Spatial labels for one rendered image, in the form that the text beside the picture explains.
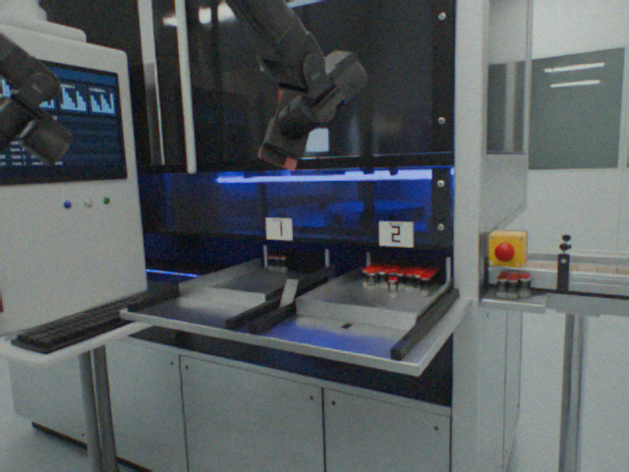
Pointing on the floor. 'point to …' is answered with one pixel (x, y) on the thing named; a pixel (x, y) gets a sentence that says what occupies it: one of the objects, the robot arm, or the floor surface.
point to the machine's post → (469, 227)
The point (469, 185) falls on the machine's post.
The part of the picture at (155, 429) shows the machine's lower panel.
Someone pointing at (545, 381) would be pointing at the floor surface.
